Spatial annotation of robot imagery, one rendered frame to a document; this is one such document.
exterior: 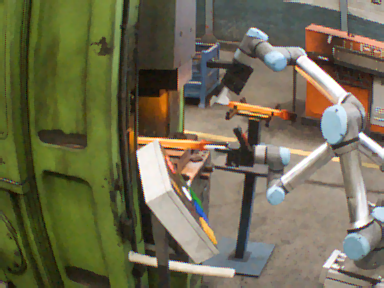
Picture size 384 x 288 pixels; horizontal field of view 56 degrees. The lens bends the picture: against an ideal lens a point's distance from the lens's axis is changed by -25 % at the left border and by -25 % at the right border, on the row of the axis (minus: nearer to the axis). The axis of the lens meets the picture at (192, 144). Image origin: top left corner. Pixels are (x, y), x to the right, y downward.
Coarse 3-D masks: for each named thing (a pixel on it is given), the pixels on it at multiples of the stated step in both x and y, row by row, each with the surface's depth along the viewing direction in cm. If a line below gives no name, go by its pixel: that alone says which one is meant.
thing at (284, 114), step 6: (234, 102) 247; (240, 108) 245; (246, 108) 244; (252, 108) 242; (258, 108) 241; (264, 108) 241; (270, 114) 239; (276, 114) 237; (282, 114) 235; (288, 114) 235; (294, 114) 233; (294, 120) 234
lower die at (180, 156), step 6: (162, 138) 206; (144, 144) 199; (168, 150) 195; (174, 150) 195; (180, 150) 195; (186, 150) 198; (174, 156) 191; (180, 156) 191; (186, 156) 200; (138, 162) 191; (174, 162) 187; (180, 162) 191; (186, 162) 201; (180, 168) 192
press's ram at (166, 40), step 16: (144, 0) 159; (160, 0) 157; (176, 0) 156; (192, 0) 177; (144, 16) 162; (160, 16) 160; (176, 16) 159; (192, 16) 181; (144, 32) 164; (160, 32) 163; (176, 32) 163; (192, 32) 185; (144, 48) 167; (160, 48) 165; (176, 48) 166; (192, 48) 188; (144, 64) 169; (160, 64) 168; (176, 64) 169
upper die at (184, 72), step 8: (184, 64) 180; (144, 72) 176; (152, 72) 175; (160, 72) 174; (168, 72) 174; (176, 72) 173; (184, 72) 181; (144, 80) 177; (152, 80) 177; (160, 80) 176; (168, 80) 175; (176, 80) 174; (184, 80) 183; (144, 88) 179; (152, 88) 178; (160, 88) 177; (168, 88) 176; (176, 88) 175
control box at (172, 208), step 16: (160, 144) 150; (144, 160) 142; (160, 160) 136; (144, 176) 133; (160, 176) 128; (176, 176) 143; (144, 192) 125; (160, 192) 121; (176, 192) 123; (160, 208) 122; (176, 208) 122; (176, 224) 124; (192, 224) 125; (176, 240) 127; (192, 240) 128; (208, 240) 129; (192, 256) 130; (208, 256) 131
